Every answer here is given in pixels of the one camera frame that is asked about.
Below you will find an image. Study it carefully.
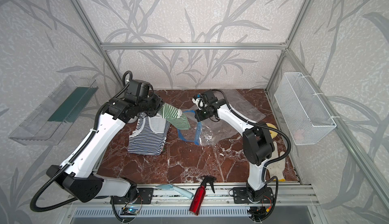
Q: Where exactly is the clear vacuum bag blue zip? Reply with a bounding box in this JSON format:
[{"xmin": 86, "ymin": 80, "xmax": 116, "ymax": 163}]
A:
[{"xmin": 177, "ymin": 90, "xmax": 265, "ymax": 146}]

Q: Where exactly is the green white striped garment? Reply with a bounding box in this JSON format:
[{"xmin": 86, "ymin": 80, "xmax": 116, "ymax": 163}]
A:
[{"xmin": 158, "ymin": 103, "xmax": 190, "ymax": 130}]

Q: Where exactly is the blue white striped top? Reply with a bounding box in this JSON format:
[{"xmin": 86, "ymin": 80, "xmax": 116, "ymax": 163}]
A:
[{"xmin": 127, "ymin": 113, "xmax": 170, "ymax": 155}]

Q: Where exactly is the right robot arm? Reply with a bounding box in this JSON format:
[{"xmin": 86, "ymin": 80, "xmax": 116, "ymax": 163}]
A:
[{"xmin": 192, "ymin": 90, "xmax": 275, "ymax": 203}]

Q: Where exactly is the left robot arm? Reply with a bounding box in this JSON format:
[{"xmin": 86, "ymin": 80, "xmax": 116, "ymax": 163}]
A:
[{"xmin": 46, "ymin": 80, "xmax": 163, "ymax": 203}]

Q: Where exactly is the yellow smiley sponge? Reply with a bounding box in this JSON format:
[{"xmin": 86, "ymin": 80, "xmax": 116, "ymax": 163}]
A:
[{"xmin": 265, "ymin": 123, "xmax": 279, "ymax": 140}]

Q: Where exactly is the white work glove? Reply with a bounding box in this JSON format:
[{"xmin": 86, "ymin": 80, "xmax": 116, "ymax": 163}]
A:
[{"xmin": 267, "ymin": 142, "xmax": 286, "ymax": 181}]

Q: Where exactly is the light blue brush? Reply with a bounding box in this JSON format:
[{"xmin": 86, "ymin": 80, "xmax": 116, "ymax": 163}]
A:
[{"xmin": 156, "ymin": 184, "xmax": 193, "ymax": 200}]

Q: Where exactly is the red spray bottle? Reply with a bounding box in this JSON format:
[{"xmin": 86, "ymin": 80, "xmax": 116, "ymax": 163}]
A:
[{"xmin": 189, "ymin": 175, "xmax": 217, "ymax": 215}]

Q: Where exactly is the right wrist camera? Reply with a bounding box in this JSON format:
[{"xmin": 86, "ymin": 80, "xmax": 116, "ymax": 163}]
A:
[{"xmin": 192, "ymin": 94, "xmax": 205, "ymax": 109}]

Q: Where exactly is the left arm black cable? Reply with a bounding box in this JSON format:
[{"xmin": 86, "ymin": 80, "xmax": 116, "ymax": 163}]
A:
[{"xmin": 29, "ymin": 70, "xmax": 134, "ymax": 212}]

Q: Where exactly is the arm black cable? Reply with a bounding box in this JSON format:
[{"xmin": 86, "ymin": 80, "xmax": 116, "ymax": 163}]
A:
[
  {"xmin": 29, "ymin": 70, "xmax": 134, "ymax": 212},
  {"xmin": 200, "ymin": 89, "xmax": 292, "ymax": 168}
]

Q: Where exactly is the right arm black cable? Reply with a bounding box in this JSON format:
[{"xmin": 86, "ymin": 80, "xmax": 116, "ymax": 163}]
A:
[{"xmin": 200, "ymin": 89, "xmax": 292, "ymax": 168}]

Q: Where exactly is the clear plastic wall shelf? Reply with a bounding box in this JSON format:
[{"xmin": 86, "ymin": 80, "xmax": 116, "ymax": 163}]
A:
[{"xmin": 9, "ymin": 76, "xmax": 98, "ymax": 146}]

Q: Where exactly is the white wire basket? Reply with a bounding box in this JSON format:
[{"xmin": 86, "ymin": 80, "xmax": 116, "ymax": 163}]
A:
[{"xmin": 275, "ymin": 72, "xmax": 336, "ymax": 146}]

